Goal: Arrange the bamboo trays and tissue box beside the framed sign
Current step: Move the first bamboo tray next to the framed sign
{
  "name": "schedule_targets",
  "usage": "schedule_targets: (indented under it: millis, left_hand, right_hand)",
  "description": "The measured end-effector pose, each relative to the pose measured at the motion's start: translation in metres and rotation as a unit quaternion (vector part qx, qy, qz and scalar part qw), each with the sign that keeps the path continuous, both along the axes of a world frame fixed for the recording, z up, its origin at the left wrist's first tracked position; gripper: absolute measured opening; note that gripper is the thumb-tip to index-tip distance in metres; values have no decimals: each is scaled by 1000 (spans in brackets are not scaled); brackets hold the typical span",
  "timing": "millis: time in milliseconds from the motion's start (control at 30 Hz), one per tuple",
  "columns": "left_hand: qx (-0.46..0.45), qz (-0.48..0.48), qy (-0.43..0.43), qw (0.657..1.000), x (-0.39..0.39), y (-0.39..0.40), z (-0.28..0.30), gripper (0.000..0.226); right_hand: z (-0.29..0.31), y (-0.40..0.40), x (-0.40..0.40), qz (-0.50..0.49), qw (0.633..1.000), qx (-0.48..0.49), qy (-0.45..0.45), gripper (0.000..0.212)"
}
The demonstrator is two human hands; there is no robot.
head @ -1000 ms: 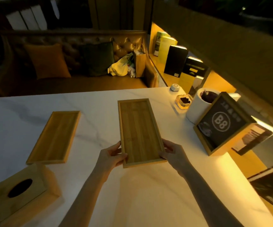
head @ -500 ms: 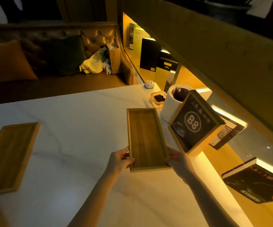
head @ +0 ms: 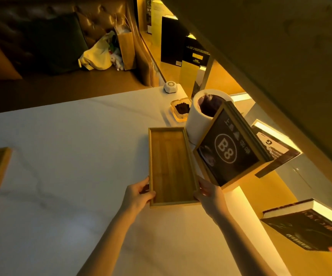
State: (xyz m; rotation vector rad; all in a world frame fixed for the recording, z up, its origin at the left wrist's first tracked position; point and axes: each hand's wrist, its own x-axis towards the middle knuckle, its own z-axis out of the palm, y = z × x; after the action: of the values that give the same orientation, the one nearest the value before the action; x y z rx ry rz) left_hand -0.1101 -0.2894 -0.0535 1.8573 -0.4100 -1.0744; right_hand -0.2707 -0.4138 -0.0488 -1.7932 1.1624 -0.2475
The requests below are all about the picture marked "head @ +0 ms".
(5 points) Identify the person's right hand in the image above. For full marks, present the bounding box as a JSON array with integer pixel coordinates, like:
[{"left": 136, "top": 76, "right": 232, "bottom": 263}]
[{"left": 194, "top": 177, "right": 230, "bottom": 221}]

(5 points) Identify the person's left hand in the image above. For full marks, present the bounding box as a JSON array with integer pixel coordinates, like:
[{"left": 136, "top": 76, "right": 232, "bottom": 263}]
[{"left": 120, "top": 177, "right": 156, "bottom": 215}]

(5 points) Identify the long wooden tray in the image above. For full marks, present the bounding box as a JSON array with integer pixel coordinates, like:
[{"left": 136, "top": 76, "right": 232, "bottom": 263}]
[{"left": 148, "top": 127, "right": 201, "bottom": 208}]

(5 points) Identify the person's right forearm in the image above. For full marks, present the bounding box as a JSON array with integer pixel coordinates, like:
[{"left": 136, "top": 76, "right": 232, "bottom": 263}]
[{"left": 213, "top": 213, "right": 277, "bottom": 276}]

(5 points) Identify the person's left forearm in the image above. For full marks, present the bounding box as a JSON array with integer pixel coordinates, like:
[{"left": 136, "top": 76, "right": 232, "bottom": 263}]
[{"left": 77, "top": 208, "right": 140, "bottom": 276}]

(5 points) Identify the wooden framed black table sign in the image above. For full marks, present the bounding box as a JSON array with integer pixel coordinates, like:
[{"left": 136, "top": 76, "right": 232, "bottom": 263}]
[{"left": 193, "top": 101, "right": 274, "bottom": 191}]

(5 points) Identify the white cylindrical bin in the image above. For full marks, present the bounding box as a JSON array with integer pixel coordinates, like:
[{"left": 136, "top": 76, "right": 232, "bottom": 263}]
[{"left": 185, "top": 89, "right": 235, "bottom": 146}]

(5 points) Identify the glass ashtray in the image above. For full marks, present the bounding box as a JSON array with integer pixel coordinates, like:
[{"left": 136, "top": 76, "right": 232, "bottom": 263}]
[{"left": 170, "top": 98, "right": 192, "bottom": 123}]

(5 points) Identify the black and white magazine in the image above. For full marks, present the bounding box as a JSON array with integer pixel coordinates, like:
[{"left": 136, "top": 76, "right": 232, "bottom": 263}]
[{"left": 251, "top": 119, "right": 302, "bottom": 179}]

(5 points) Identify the black book with white pages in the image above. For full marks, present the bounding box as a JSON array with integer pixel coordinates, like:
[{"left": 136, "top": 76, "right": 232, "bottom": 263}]
[{"left": 260, "top": 198, "right": 332, "bottom": 254}]

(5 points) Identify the small white plush toy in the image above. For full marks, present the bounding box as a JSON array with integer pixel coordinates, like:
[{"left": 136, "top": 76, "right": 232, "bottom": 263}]
[{"left": 110, "top": 52, "right": 124, "bottom": 71}]

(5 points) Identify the brown paper bag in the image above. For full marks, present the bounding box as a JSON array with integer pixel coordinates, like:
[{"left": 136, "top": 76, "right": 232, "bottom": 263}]
[{"left": 115, "top": 14, "right": 136, "bottom": 71}]

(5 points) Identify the large black book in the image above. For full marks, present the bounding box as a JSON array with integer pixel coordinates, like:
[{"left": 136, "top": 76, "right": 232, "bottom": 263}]
[{"left": 161, "top": 15, "right": 190, "bottom": 67}]

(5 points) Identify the dark green cushion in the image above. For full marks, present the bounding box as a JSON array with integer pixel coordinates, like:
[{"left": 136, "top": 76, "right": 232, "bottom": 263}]
[{"left": 29, "top": 13, "right": 89, "bottom": 74}]

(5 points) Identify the brown leather sofa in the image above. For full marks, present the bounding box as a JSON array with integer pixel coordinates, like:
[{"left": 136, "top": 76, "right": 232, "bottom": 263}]
[{"left": 0, "top": 0, "right": 158, "bottom": 116}]

